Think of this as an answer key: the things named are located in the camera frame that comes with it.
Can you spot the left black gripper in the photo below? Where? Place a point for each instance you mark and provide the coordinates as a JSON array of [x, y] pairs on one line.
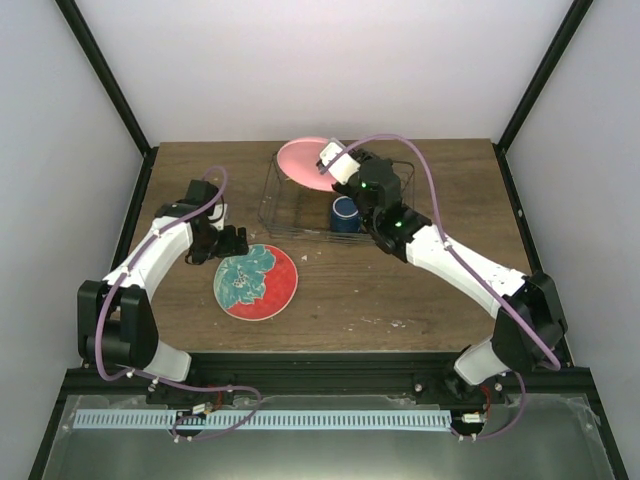
[[229, 248]]

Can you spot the red teal floral plate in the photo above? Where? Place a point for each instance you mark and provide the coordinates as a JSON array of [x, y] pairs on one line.
[[256, 286]]

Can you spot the pink red plate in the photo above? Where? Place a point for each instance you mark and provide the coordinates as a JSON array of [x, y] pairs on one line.
[[297, 159]]

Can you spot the dark blue mug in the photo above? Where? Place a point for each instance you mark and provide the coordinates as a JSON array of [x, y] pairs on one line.
[[344, 216]]

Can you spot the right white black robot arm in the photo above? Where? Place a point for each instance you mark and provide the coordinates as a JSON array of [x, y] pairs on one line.
[[529, 320]]

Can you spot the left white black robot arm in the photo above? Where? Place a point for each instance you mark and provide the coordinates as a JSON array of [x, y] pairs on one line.
[[115, 322]]

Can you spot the light blue slotted strip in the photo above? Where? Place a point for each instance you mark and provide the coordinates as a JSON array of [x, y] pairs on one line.
[[294, 420]]

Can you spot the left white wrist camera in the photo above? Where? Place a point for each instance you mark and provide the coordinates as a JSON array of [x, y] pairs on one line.
[[218, 217]]

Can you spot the black aluminium frame rail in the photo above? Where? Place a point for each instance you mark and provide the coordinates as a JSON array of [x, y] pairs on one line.
[[426, 377]]

